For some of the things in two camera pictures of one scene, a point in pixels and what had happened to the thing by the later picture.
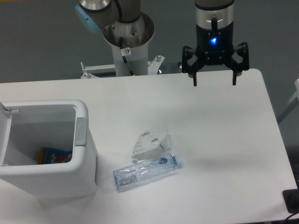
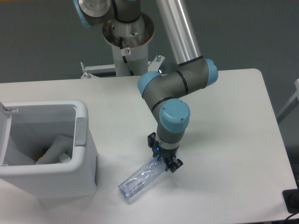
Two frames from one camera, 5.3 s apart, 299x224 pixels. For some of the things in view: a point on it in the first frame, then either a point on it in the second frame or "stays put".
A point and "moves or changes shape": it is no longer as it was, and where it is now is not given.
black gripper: x=215 y=45 to x=167 y=155
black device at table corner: x=291 y=197 stays put
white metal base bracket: x=153 y=67 stays put
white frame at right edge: x=296 y=96 stays put
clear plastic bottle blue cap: x=145 y=171 moves or changes shape
